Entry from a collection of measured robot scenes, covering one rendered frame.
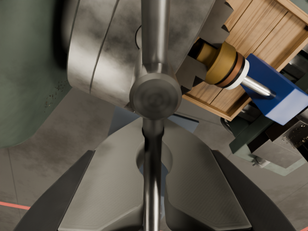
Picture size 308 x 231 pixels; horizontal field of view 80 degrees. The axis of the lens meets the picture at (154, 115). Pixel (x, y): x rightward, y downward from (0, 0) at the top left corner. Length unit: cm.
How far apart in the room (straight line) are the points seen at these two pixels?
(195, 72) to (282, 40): 38
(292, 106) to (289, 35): 26
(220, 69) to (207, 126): 158
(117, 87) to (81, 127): 180
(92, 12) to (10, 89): 15
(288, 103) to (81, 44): 41
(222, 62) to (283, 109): 19
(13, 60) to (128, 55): 13
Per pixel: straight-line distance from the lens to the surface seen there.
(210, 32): 36
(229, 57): 38
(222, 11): 35
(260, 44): 66
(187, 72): 34
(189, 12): 22
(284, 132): 68
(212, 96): 68
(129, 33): 22
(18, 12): 25
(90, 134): 208
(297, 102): 49
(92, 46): 23
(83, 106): 187
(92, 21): 22
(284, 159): 87
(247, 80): 44
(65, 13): 29
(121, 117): 89
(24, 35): 26
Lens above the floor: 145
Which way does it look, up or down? 54 degrees down
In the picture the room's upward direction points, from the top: 178 degrees counter-clockwise
